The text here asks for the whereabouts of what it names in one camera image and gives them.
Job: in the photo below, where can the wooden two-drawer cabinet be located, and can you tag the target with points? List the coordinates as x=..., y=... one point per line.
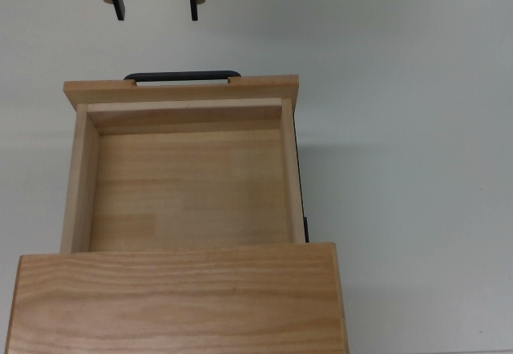
x=180, y=302

